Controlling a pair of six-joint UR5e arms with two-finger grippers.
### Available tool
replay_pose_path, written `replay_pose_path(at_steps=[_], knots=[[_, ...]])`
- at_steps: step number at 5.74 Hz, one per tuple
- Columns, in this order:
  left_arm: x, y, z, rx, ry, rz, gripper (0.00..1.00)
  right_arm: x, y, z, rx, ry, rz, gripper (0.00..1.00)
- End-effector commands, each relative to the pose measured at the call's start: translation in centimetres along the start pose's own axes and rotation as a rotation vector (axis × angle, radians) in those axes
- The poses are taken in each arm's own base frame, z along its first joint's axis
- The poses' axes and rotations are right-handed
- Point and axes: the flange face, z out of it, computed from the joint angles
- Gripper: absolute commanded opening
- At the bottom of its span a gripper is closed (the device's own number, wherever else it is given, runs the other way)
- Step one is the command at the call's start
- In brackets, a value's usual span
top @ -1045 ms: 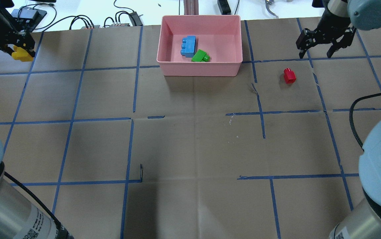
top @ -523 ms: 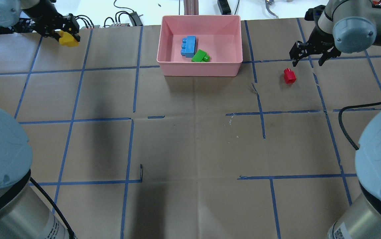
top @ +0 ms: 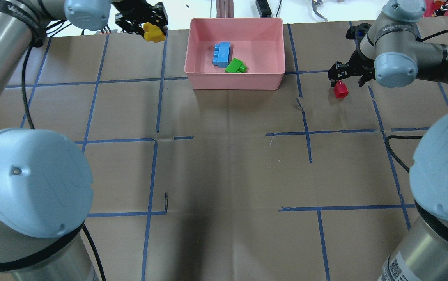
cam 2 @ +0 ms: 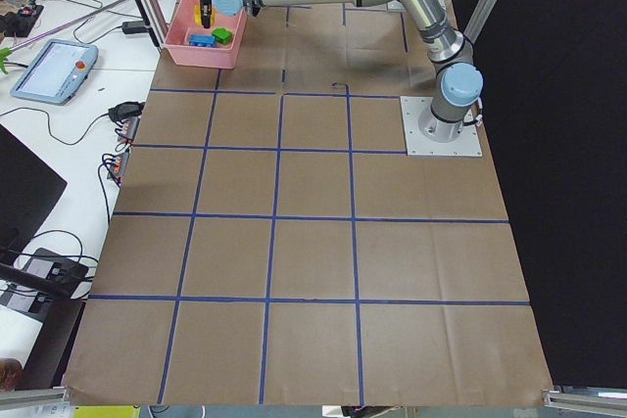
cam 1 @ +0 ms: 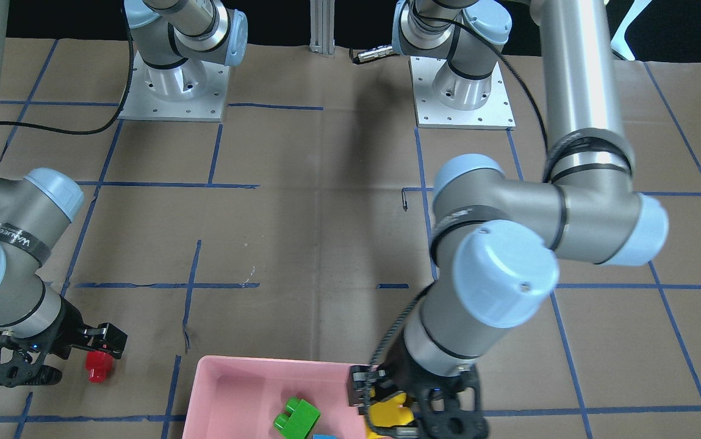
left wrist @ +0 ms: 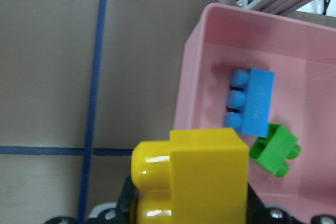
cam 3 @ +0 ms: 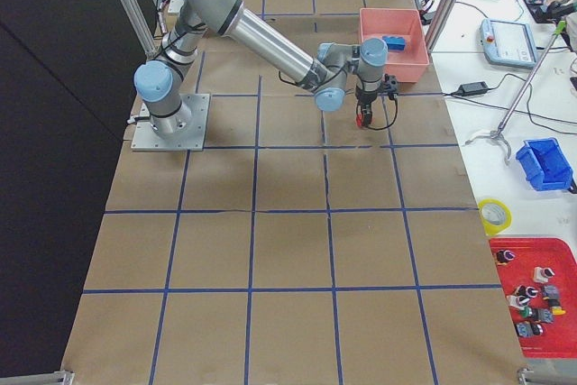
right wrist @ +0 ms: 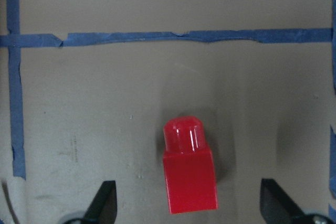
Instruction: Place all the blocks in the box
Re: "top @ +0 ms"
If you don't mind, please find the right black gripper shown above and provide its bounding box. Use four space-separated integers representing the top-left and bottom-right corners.
328 23 375 88

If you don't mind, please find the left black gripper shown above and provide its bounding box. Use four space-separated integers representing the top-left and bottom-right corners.
111 0 168 33

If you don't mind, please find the red toy block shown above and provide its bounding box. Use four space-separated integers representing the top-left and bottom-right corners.
334 80 349 99

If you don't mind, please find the yellow toy block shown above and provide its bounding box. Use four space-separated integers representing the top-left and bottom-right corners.
142 23 166 43

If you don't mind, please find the blue toy block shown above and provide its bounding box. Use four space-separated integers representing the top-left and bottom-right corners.
212 41 231 69

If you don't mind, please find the green toy block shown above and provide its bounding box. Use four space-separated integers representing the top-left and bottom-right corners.
225 58 248 73

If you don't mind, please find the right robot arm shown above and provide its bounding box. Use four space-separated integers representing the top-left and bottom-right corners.
328 0 448 281

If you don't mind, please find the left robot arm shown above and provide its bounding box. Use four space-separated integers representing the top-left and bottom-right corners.
0 0 168 281

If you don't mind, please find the pink plastic box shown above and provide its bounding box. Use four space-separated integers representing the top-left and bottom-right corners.
184 18 286 90

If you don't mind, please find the black braided cable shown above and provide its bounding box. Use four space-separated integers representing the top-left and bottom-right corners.
384 135 423 173

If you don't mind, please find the aluminium frame post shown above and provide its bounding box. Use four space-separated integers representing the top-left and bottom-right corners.
216 0 234 18

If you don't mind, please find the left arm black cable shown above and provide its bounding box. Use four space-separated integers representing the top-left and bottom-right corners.
21 20 106 281

